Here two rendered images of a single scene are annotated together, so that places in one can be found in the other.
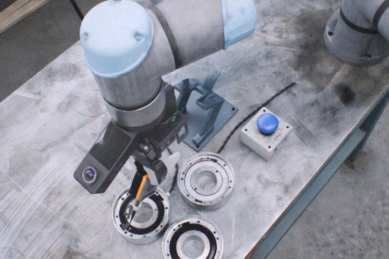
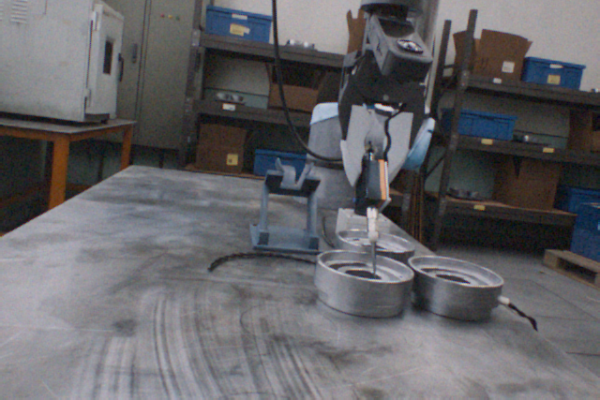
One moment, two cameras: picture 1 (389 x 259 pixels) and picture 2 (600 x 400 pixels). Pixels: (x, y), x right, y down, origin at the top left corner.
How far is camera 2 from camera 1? 89 cm
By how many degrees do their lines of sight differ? 67
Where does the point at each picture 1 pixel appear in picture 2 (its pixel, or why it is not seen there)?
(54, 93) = (52, 252)
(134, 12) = not seen: outside the picture
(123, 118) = not seen: outside the picture
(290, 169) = not seen: hidden behind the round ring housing
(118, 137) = (399, 25)
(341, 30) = (324, 178)
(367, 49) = (349, 192)
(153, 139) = not seen: hidden behind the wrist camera
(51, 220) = (247, 341)
